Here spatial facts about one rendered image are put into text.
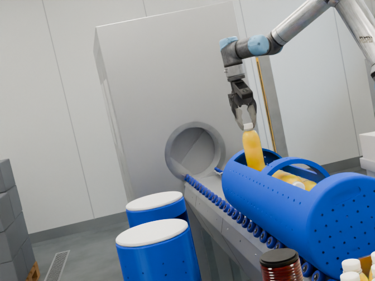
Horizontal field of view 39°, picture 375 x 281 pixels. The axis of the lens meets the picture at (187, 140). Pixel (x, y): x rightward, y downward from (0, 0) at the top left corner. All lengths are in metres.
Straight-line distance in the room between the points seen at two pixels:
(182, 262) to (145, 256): 0.14
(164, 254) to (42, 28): 4.93
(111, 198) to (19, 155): 1.21
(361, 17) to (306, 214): 0.72
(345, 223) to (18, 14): 5.61
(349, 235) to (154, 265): 0.76
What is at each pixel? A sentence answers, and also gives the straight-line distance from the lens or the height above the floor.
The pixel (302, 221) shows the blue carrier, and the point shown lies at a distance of 1.42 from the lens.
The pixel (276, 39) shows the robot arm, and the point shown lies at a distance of 2.11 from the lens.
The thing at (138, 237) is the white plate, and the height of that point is 1.04.
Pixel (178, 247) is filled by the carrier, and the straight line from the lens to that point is 1.94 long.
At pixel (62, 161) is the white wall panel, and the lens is 6.55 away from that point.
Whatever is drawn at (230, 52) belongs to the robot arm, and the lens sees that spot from 2.07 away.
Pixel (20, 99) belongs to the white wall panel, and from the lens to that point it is 6.57.
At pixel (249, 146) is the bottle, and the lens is 2.08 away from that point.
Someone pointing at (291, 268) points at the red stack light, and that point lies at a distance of 0.86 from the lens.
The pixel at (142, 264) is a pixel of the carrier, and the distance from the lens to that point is 1.93.
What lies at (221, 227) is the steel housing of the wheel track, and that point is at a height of 0.86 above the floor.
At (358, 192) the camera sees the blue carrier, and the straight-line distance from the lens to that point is 1.44.
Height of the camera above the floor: 1.56
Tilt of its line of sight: 6 degrees down
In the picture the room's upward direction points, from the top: 12 degrees counter-clockwise
